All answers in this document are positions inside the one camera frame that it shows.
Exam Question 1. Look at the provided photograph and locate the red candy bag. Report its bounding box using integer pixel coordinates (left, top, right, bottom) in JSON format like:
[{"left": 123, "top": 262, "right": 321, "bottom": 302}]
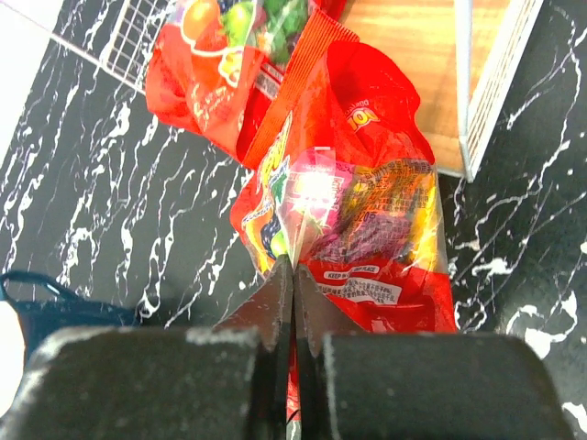
[
  {"left": 230, "top": 11, "right": 456, "bottom": 333},
  {"left": 145, "top": 1, "right": 346, "bottom": 161}
]

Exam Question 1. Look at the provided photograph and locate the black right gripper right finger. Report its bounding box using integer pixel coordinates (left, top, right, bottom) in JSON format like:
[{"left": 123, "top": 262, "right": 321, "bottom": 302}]
[{"left": 293, "top": 266, "right": 572, "bottom": 439}]

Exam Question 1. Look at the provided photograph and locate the blue paper cup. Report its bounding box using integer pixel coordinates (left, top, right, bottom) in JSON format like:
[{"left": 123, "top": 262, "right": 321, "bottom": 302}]
[{"left": 1, "top": 270, "right": 138, "bottom": 413}]

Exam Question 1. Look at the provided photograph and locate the white wire wooden shelf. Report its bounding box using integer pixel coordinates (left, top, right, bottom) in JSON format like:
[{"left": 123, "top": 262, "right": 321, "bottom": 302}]
[{"left": 50, "top": 1, "right": 542, "bottom": 181}]

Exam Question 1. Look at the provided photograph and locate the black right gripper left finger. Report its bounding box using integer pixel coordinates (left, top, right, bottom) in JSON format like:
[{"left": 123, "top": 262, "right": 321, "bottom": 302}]
[{"left": 4, "top": 257, "right": 293, "bottom": 439}]

